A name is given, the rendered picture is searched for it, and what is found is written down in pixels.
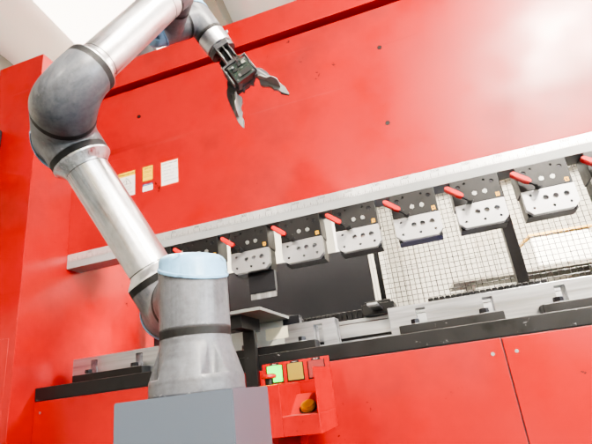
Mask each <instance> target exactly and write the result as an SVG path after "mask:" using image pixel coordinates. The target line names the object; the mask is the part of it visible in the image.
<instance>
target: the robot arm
mask: <svg viewBox="0 0 592 444"><path fill-rule="evenodd" d="M191 38H195V39H196V41H197V42H198V43H199V45H200V46H201V48H202V49H203V51H204V52H205V53H206V55H207V56H208V57H210V58H211V60H212V61H213V62H214V63H218V62H219V65H220V67H221V69H222V71H223V73H224V76H225V78H226V80H227V90H226V96H227V98H228V101H229V103H230V106H231V108H232V110H233V113H234V115H235V117H236V119H237V121H238V123H239V124H240V126H241V127H242V128H245V122H244V119H243V118H242V116H243V112H242V110H241V106H242V104H243V99H242V97H241V96H240V95H239V94H241V93H245V91H246V90H247V89H248V88H249V87H250V86H251V85H252V86H255V84H254V82H255V80H256V78H257V79H259V82H260V85H261V86H262V87H269V88H271V89H273V90H274V91H278V92H280V93H281V94H283V95H288V96H289V94H290V93H289V92H288V91H287V89H286V88H285V87H284V86H283V85H282V84H281V83H280V82H279V81H278V79H277V78H275V77H273V76H271V75H270V74H269V73H268V72H266V71H265V70H263V69H261V68H256V67H255V66H254V65H253V63H252V62H251V61H250V59H249V58H248V56H247V55H246V54H245V52H244V53H243V54H241V55H237V54H235V52H234V51H233V50H234V48H235V45H234V43H233V42H232V40H231V38H230V37H229V35H228V30H225V31H224V28H223V27H222V25H220V24H219V22H218V21H217V19H216V18H215V17H214V15H213V14H212V13H211V11H210V10H209V7H208V6H207V4H206V3H205V2H204V1H203V0H135V1H134V2H133V3H132V4H130V5H129V6H128V7H127V8H126V9H125V10H123V11H122V12H121V13H120V14H118V15H117V16H116V17H115V18H114V19H112V20H111V21H110V22H109V23H108V24H107V25H105V26H104V27H103V28H102V29H100V30H99V31H98V32H97V33H96V34H95V35H94V36H93V37H92V38H91V39H90V40H88V41H87V42H86V43H85V44H74V45H72V46H71V47H69V48H68V49H67V50H66V51H65V52H63V53H62V54H61V55H60V56H59V57H57V58H56V59H55V60H54V61H53V62H52V63H51V64H50V65H49V66H48V67H47V68H46V69H45V70H44V72H43V73H42V74H41V75H40V76H39V78H38V79H37V80H36V82H35V83H34V85H33V87H32V89H31V92H30V94H29V97H28V111H29V122H30V131H29V139H30V144H31V146H32V149H33V152H34V154H35V156H36V157H37V158H38V160H39V161H40V162H41V163H42V164H43V165H45V166H46V167H49V168H50V169H51V171H52V172H53V174H54V176H55V177H56V178H59V179H63V180H66V181H68V182H69V184H70V185H71V187H72V188H73V190H74V192H75V193H76V195H77V196H78V199H79V200H80V202H81V203H82V204H83V205H84V207H85V209H86V211H87V212H88V214H89V216H90V217H91V219H92V221H93V223H94V224H95V225H96V226H97V228H98V230H99V231H100V233H101V235H102V236H103V238H104V240H105V241H106V243H107V244H108V246H109V247H110V249H111V250H112V252H113V254H114V255H115V257H116V259H117V260H118V262H119V264H120V265H121V266H122V268H123V270H124V271H125V273H126V274H127V276H128V278H129V280H130V284H129V290H128V293H129V296H130V297H131V298H132V300H133V301H134V303H135V304H136V306H137V308H138V310H139V316H140V321H141V323H142V325H143V327H144V330H145V331H146V332H147V333H148V334H149V335H150V336H151V337H153V338H155V339H157V340H159V351H158V354H157V358H156V360H155V363H154V367H153V369H152V374H151V378H150V380H149V383H148V399H153V398H160V397H167V396H179V395H187V394H194V393H201V392H208V391H214V390H221V389H237V388H245V387H246V382H245V374H244V372H243V369H242V367H241V363H240V361H239V358H238V356H237V353H236V351H235V349H234V347H233V342H232V335H231V321H230V307H229V293H228V280H227V276H228V271H227V269H226V260H225V258H224V257H223V256H221V255H217V254H213V253H205V252H184V253H175V254H170V255H168V254H167V252H166V250H165V249H164V248H163V246H162V245H161V243H160V242H159V240H158V238H157V236H156V235H155V233H154V232H153V230H152V229H151V228H150V226H149V224H148V223H147V221H146V220H145V218H144V216H143V214H142V213H141V211H140V210H139V209H138V208H137V205H136V204H135V202H134V201H133V199H132V198H131V196H130V194H129V192H128V191H127V189H126V188H125V187H124V185H123V184H122V182H121V180H120V179H119V177H118V176H117V174H116V172H115V170H114V169H113V168H112V167H111V165H110V163H109V162H108V157H109V154H110V149H109V148H108V146H107V144H106V142H105V141H104V139H103V138H102V136H101V134H100V133H99V132H98V130H97V127H96V124H97V119H98V113H99V110H100V105H101V102H102V101H103V99H104V97H105V96H106V95H107V93H108V92H109V91H110V90H111V89H112V88H113V87H114V86H115V77H116V76H117V75H118V74H119V73H120V72H121V71H122V70H123V69H124V68H125V67H126V66H127V65H128V64H129V63H130V62H131V61H132V60H133V59H134V58H135V57H136V56H137V55H138V54H139V53H140V52H141V51H142V50H143V49H144V48H146V47H147V46H148V45H150V46H151V47H153V48H162V47H168V46H169V45H172V44H175V43H177V42H180V41H185V40H188V39H191Z"/></svg>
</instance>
